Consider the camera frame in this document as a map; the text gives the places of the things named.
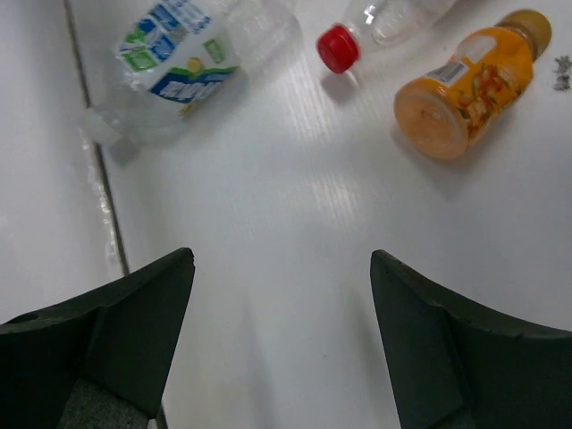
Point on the red label clear bottle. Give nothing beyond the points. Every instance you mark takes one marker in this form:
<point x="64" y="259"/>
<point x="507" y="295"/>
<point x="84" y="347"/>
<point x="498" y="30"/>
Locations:
<point x="369" y="26"/>

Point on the orange juice bottle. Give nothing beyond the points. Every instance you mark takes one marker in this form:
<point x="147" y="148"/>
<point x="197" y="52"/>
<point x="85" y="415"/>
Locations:
<point x="444" y="112"/>

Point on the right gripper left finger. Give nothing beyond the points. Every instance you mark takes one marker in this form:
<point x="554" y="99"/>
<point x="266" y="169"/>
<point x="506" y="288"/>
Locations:
<point x="100" y="359"/>

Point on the green white label bottle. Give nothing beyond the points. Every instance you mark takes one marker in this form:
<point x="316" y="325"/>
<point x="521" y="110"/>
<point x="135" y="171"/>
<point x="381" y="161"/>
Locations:
<point x="174" y="57"/>

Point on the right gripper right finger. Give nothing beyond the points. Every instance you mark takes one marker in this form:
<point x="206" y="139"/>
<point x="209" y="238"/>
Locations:
<point x="454" y="363"/>

